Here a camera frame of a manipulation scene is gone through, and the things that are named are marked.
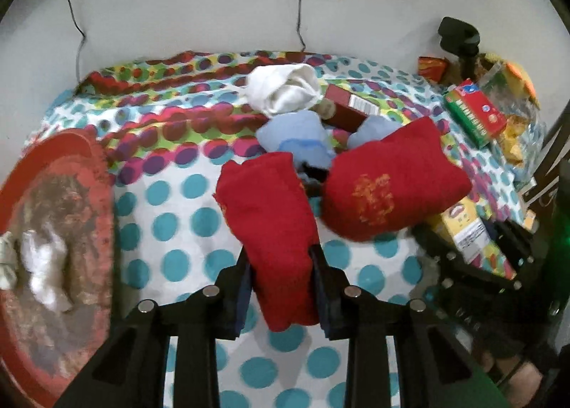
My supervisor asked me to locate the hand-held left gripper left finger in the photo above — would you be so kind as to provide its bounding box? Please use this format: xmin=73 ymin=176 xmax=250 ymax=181
xmin=53 ymin=250 xmax=254 ymax=408

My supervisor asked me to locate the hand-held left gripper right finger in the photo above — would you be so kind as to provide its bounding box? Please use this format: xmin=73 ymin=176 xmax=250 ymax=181
xmin=309 ymin=244 xmax=508 ymax=408

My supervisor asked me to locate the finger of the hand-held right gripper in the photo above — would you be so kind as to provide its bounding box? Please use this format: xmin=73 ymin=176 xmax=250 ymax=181
xmin=484 ymin=218 xmax=540 ymax=267
xmin=412 ymin=225 xmax=524 ymax=297

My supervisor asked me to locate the yellow tea box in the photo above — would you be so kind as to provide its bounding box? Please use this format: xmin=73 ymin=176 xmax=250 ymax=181
xmin=425 ymin=203 xmax=517 ymax=281

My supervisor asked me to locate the plain red towel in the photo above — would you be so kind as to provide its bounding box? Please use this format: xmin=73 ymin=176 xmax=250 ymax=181
xmin=213 ymin=152 xmax=321 ymax=332

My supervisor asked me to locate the red towel with gold embroidery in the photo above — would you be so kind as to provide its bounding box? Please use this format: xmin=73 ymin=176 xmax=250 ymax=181
xmin=321 ymin=116 xmax=473 ymax=242

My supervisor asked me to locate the light blue striped towel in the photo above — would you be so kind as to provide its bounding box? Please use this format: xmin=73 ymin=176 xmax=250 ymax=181
xmin=256 ymin=113 xmax=334 ymax=171

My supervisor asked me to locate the plain light blue towel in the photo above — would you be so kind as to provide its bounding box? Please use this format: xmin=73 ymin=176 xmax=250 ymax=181
xmin=346 ymin=117 xmax=397 ymax=150

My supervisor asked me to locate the red plastic basin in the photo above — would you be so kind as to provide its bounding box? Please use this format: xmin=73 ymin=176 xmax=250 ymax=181
xmin=0 ymin=129 xmax=117 ymax=408

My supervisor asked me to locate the person's right hand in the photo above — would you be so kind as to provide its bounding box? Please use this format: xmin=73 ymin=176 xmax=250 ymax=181
xmin=483 ymin=346 xmax=544 ymax=393

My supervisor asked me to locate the polka dot blanket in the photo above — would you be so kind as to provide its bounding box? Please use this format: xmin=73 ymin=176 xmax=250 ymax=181
xmin=24 ymin=49 xmax=542 ymax=408

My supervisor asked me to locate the clear bag of yellow snacks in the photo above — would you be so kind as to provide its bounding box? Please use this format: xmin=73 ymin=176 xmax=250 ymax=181
xmin=478 ymin=54 xmax=548 ymax=177

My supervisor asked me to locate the green and red box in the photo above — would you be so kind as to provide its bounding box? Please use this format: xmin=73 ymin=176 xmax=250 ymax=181
xmin=444 ymin=79 xmax=508 ymax=150

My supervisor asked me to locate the orange snack packet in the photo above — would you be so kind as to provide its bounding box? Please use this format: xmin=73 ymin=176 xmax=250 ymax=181
xmin=418 ymin=56 xmax=451 ymax=84

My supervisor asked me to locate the dark red carton box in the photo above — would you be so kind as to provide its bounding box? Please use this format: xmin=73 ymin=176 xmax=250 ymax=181
xmin=321 ymin=83 xmax=379 ymax=133

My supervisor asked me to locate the small white cloth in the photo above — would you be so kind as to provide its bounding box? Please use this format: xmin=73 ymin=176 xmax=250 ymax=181
xmin=20 ymin=227 xmax=74 ymax=313

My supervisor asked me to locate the white crumpled cloth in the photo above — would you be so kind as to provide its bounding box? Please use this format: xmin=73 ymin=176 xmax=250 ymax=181
xmin=244 ymin=63 xmax=322 ymax=119

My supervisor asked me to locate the grey crumpled cloth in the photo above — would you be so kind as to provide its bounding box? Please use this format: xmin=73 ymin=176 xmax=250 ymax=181
xmin=0 ymin=232 xmax=17 ymax=291

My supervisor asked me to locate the black clamp mount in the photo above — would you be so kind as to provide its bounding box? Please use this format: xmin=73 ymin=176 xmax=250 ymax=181
xmin=437 ymin=16 xmax=482 ymax=75

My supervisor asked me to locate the grey cable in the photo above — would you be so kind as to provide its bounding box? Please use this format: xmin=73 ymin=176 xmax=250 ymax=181
xmin=296 ymin=0 xmax=308 ymax=53

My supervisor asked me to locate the thin black cable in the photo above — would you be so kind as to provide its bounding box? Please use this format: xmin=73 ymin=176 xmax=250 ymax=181
xmin=63 ymin=0 xmax=292 ymax=82

